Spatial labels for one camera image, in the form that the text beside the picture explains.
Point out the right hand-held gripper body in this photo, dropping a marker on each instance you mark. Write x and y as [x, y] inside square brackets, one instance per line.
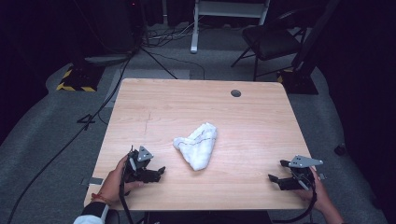
[302, 179]

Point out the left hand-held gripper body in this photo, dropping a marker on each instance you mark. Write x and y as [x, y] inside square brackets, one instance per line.
[138, 169]

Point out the white towel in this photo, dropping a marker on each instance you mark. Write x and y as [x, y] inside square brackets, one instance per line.
[197, 146]

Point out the person's right hand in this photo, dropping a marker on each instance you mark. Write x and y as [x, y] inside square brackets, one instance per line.
[320, 194]

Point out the person's left hand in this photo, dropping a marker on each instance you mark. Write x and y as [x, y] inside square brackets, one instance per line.
[112, 185]

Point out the grey tape strip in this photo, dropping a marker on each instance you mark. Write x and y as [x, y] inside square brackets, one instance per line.
[322, 176]
[95, 181]

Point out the small black floor object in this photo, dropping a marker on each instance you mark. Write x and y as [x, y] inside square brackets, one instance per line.
[340, 149]

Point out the dark round table grommet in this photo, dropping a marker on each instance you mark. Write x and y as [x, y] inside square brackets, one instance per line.
[236, 93]

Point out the black folding chair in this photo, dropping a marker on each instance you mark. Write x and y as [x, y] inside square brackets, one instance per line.
[271, 42]

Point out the dark slanted stand pole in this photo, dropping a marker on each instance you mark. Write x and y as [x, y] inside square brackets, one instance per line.
[314, 34]

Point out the dark equipment tower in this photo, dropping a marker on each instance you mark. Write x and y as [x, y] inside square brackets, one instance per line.
[115, 28]

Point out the black yellow striped base plate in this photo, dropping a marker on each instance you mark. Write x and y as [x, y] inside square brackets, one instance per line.
[81, 77]
[299, 82]

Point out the white metal desk frame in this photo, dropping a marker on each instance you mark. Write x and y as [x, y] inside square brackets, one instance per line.
[194, 34]

